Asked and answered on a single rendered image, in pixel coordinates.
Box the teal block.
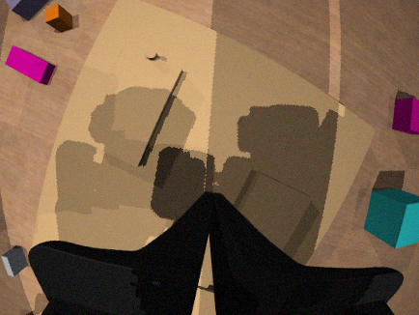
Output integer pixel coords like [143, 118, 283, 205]
[364, 188, 419, 249]

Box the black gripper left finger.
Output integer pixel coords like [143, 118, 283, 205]
[28, 191, 214, 315]

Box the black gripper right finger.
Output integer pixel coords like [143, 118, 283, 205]
[209, 192, 404, 315]

